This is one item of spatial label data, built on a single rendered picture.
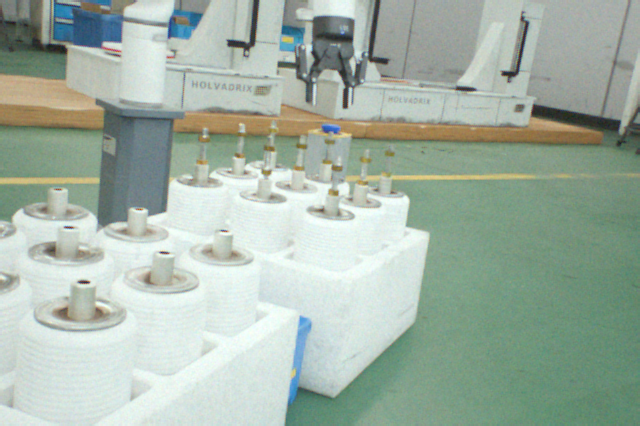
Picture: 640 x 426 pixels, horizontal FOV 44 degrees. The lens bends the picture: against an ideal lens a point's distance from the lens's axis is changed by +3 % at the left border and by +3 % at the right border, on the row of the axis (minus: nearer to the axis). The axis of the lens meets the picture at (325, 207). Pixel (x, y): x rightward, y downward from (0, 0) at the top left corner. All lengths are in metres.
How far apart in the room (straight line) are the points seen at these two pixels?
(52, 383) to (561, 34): 6.60
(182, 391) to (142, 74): 1.07
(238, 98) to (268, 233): 2.42
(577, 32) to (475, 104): 2.56
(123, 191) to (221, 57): 2.03
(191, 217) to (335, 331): 0.30
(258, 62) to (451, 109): 1.26
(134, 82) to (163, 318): 1.01
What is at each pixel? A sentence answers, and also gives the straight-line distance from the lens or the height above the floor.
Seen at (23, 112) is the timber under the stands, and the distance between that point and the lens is 3.16.
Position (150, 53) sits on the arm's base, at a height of 0.41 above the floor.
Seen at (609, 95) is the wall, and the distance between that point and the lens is 6.78.
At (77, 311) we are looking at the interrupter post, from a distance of 0.72.
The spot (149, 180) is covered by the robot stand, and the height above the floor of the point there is 0.14.
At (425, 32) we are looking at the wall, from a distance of 8.19.
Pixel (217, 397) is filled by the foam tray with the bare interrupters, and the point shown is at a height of 0.14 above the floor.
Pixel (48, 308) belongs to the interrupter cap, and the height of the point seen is 0.25.
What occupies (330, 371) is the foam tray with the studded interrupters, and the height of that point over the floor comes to 0.04.
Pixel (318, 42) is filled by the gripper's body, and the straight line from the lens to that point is 1.39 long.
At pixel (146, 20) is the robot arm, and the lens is 1.72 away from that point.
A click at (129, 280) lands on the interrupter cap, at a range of 0.80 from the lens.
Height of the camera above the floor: 0.53
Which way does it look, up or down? 13 degrees down
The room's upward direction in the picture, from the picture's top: 8 degrees clockwise
